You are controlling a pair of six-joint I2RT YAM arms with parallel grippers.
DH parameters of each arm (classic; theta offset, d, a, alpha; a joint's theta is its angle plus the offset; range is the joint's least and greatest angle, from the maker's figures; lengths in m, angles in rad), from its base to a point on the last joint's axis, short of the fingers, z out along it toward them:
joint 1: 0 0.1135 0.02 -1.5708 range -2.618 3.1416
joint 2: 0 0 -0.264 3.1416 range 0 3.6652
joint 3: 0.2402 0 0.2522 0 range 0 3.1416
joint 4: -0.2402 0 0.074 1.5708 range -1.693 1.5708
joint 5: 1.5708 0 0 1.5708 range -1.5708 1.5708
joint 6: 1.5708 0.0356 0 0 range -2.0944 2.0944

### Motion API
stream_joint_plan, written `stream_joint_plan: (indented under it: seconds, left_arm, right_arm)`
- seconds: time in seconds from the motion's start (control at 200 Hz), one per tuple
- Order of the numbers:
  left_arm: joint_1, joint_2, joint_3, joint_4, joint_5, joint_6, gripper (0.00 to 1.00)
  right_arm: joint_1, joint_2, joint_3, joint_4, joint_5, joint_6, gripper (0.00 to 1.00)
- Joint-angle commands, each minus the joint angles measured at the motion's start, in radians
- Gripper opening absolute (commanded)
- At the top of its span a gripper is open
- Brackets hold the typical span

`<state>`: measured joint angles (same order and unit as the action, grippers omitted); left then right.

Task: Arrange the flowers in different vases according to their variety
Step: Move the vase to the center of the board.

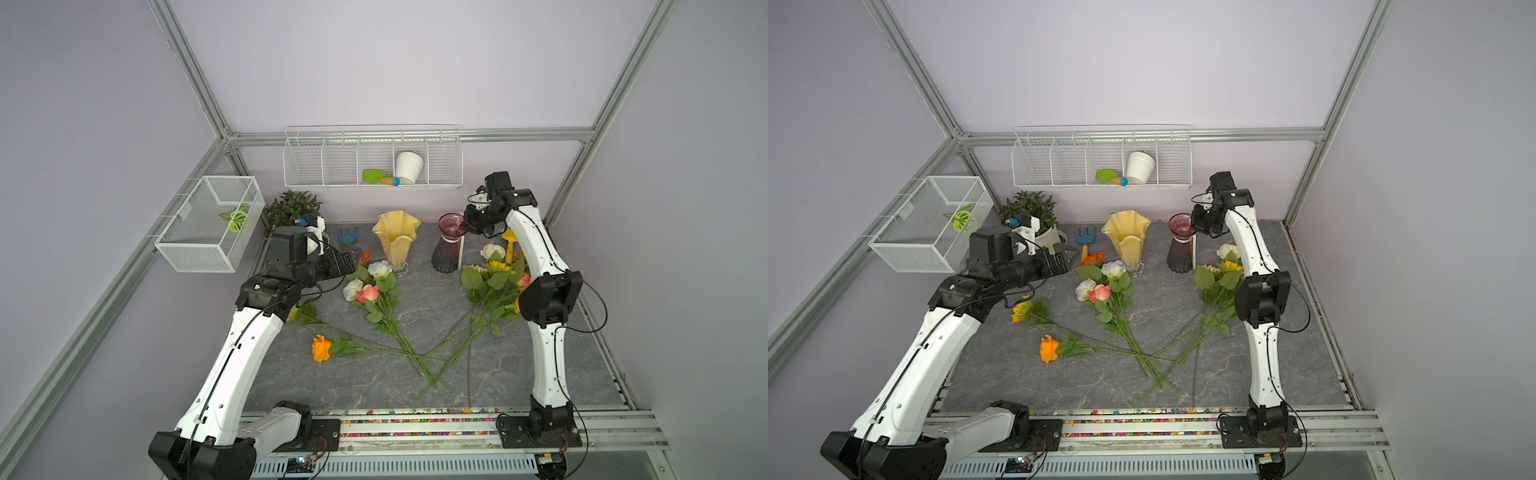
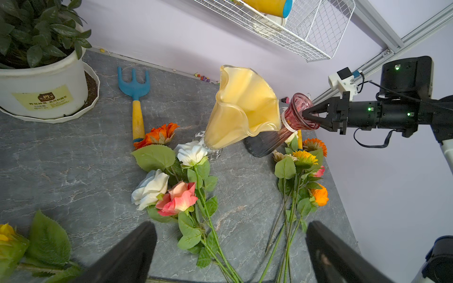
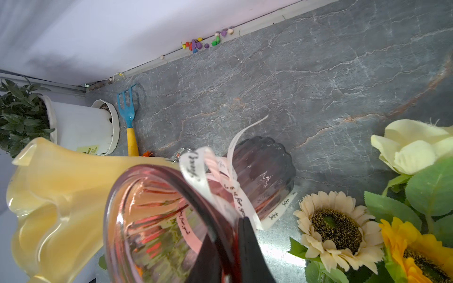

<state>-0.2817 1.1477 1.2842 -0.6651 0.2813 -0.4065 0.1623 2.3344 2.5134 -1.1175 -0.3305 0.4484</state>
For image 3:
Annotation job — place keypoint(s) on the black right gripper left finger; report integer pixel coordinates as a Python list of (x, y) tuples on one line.
[(208, 266)]

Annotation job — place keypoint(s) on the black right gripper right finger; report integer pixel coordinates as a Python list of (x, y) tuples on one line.
[(253, 268)]

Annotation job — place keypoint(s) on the dark red glass vase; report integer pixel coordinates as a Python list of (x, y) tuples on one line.
[(157, 217)]

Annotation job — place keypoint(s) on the yellow ruffled glass vase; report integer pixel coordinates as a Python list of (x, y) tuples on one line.
[(59, 197)]

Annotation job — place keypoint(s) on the yellow sunflower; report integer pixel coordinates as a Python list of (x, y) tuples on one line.
[(411, 257)]

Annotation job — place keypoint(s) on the cream sunflower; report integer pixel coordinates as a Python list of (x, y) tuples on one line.
[(338, 232)]

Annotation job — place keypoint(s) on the potted green plant white pot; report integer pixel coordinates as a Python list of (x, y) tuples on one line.
[(27, 114)]

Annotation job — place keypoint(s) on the blue yellow toy rake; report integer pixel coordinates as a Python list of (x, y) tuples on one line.
[(127, 112)]

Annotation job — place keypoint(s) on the cream white rose right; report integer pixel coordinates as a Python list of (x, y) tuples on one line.
[(409, 146)]

